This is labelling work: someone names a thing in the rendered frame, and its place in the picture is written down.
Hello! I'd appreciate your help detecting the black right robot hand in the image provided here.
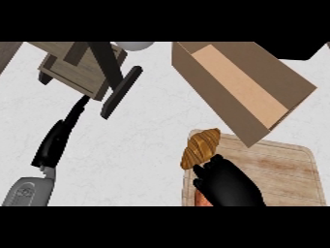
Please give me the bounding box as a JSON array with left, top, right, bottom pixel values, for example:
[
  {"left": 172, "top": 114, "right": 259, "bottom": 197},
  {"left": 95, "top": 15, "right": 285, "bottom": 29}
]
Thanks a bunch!
[{"left": 192, "top": 154, "right": 267, "bottom": 207}]

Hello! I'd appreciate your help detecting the orange sweet potato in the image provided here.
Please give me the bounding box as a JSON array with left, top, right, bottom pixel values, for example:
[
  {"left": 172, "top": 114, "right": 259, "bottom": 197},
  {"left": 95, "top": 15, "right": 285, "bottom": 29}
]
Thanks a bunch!
[{"left": 194, "top": 188, "right": 214, "bottom": 207}]

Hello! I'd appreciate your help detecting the pale wooden cutting board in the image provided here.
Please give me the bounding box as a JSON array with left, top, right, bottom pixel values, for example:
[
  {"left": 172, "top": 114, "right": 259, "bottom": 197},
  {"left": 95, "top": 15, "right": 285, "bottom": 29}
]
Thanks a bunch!
[{"left": 180, "top": 129, "right": 328, "bottom": 207}]

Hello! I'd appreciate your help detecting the brown cardboard box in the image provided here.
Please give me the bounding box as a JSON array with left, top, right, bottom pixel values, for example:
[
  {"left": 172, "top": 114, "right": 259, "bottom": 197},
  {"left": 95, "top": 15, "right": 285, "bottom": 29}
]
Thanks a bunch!
[{"left": 170, "top": 42, "right": 319, "bottom": 149}]

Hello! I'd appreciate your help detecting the brown striped croissant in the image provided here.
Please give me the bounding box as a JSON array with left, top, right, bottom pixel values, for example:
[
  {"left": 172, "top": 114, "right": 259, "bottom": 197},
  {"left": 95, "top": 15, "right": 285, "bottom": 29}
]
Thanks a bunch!
[{"left": 179, "top": 127, "right": 223, "bottom": 171}]

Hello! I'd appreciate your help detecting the black angular appliance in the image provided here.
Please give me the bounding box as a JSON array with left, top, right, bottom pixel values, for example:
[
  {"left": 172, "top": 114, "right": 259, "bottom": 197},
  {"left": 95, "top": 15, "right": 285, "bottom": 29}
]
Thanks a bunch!
[{"left": 260, "top": 42, "right": 329, "bottom": 62}]

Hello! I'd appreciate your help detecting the white bowl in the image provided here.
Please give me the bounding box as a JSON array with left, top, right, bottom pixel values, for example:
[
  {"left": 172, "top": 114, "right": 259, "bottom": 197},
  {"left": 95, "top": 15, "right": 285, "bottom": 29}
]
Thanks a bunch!
[{"left": 111, "top": 42, "right": 157, "bottom": 52}]

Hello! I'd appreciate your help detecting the long black knife handle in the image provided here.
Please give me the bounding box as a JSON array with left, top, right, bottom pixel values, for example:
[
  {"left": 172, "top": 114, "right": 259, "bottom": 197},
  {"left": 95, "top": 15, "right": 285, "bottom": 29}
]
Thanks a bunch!
[{"left": 99, "top": 65, "right": 145, "bottom": 121}]

